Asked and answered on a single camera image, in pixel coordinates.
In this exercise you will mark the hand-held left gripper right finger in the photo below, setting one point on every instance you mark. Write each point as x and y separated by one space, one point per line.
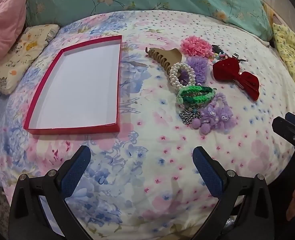
207 170

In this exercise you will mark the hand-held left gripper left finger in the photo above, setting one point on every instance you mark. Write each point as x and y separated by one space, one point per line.
75 170

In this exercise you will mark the rhinestone butterfly hair clip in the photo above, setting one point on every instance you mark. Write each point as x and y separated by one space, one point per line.
188 116

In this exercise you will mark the shallow red cardboard box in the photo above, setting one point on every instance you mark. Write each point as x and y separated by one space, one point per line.
82 85

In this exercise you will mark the red bow hair clip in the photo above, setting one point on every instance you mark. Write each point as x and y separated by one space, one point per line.
225 70

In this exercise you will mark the white pearl scrunchie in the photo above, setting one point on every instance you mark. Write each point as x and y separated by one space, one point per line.
173 77

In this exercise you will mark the purple lace scrunchie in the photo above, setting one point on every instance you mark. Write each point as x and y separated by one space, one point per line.
200 65

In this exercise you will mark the black beaded hair comb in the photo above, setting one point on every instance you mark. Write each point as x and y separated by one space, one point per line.
216 48

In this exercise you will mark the beige hair claw clip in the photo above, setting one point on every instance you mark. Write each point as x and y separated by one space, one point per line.
171 56

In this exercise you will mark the pink lace scrunchie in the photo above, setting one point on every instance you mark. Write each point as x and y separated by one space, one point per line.
196 46

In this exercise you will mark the yellow floral pillow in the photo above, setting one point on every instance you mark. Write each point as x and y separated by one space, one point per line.
293 55

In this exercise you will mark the floral bed sheet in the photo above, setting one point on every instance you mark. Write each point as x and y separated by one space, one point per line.
142 155

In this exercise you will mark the small metal hair clip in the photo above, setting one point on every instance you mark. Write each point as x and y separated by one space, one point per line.
237 56

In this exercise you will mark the cream cartoon animal pillow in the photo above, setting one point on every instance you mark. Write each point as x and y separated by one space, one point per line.
20 57

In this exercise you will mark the pink blanket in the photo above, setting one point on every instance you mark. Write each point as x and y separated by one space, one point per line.
5 22

